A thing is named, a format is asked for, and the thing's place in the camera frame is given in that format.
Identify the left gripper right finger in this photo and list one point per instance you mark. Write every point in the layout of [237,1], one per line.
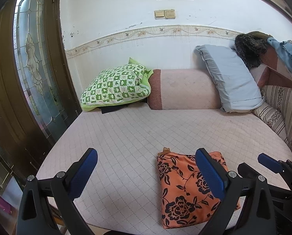
[257,215]

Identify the striped floral cushion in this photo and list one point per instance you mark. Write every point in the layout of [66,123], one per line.
[276,111]

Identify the blue cloth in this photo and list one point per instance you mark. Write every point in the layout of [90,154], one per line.
[283,50]

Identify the orange floral garment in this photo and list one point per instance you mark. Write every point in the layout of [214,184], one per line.
[186,199]

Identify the quilted pink mattress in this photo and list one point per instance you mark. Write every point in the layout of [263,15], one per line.
[123,192]

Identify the wooden glass door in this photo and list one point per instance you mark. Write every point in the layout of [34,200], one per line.
[37,99]

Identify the wall switch plates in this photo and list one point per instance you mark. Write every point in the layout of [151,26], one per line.
[165,14]

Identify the green patterned pillow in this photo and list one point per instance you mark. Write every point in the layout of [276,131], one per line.
[117,86]

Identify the light blue pillow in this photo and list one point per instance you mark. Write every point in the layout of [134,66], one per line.
[237,88]

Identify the pink bolster cushion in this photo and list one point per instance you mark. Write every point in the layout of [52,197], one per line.
[182,89]

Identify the dark fuzzy garment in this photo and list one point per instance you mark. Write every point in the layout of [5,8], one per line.
[251,46]

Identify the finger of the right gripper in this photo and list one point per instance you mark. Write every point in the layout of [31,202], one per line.
[248,173]
[270,163]

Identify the black folded cloth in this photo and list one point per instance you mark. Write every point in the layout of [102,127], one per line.
[108,109]

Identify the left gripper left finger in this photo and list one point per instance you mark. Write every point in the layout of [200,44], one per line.
[35,215]

